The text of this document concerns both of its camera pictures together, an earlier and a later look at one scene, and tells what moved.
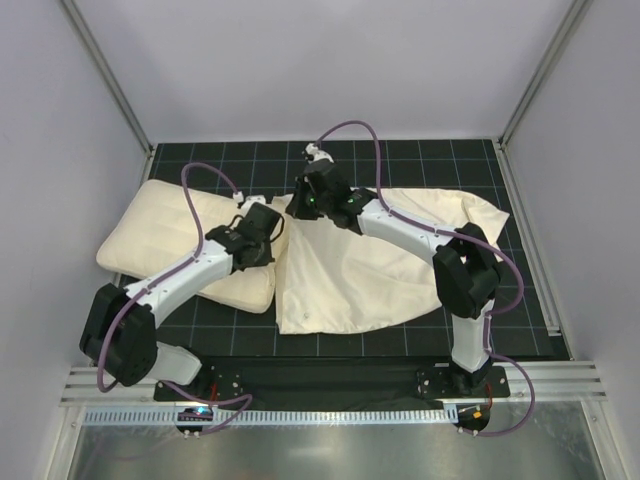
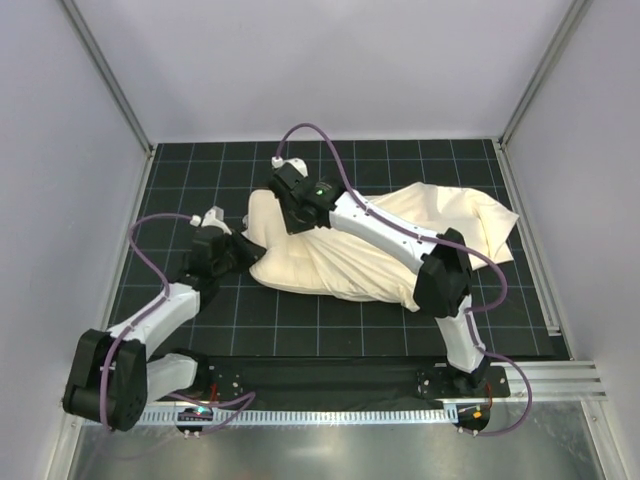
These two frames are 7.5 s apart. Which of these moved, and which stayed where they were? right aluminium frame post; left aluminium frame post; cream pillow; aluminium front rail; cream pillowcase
Moved: cream pillowcase; cream pillow
Stayed: left aluminium frame post; aluminium front rail; right aluminium frame post
